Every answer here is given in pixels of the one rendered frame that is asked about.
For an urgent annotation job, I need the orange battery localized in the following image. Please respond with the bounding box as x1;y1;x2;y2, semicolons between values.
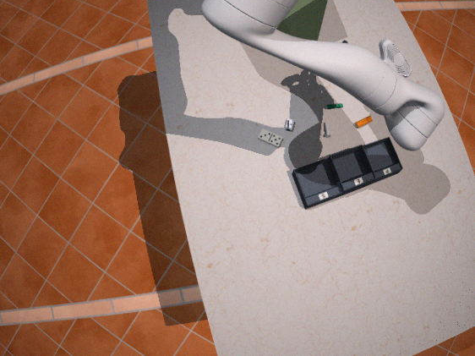
355;116;373;128

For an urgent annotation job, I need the dark grey rack of three labelled bins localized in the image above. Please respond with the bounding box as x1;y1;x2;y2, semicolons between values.
293;137;403;209

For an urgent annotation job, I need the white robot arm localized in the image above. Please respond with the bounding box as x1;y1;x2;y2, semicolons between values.
201;0;445;151

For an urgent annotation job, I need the white domino tile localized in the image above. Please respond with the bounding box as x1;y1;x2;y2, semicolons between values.
258;129;283;148

